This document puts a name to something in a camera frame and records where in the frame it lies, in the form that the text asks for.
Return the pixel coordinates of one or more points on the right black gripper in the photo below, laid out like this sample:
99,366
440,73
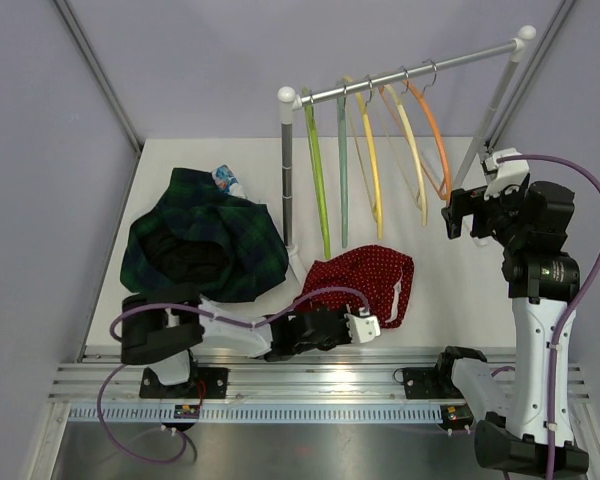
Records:
473,203

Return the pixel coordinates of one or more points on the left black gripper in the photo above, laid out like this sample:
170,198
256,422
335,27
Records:
345,338

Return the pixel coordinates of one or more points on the red polka dot garment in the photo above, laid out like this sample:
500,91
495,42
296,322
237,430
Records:
376,277

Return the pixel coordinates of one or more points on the dark green plaid garment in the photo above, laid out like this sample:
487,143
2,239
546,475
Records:
227,246

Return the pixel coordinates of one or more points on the cream hanger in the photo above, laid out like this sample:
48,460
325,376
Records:
420,196

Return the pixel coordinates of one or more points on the yellow hanger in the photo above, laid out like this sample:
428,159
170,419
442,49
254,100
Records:
365,147

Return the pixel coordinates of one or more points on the pale mint hanger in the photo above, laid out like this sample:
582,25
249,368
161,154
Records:
343,168

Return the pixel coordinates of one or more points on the blue floral skirt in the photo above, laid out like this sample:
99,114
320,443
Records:
227,182

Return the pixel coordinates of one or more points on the lime green hanger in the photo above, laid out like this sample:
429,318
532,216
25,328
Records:
318,177

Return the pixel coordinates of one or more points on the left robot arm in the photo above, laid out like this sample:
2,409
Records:
159,330

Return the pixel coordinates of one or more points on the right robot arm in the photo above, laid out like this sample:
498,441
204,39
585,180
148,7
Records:
528,433

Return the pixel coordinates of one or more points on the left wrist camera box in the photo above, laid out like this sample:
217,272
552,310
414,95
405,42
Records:
363,327

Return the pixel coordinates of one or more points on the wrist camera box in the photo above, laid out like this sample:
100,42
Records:
363,327
503,178

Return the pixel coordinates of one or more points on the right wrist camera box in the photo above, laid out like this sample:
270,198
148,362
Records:
503,178

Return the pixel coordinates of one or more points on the white slotted cable duct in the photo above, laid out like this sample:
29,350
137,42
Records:
261,413

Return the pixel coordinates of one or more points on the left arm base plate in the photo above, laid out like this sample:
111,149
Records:
211,382

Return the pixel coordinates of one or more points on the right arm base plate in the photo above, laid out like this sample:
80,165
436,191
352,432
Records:
425,383

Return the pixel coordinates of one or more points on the aluminium rail frame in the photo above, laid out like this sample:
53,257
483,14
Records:
324,378

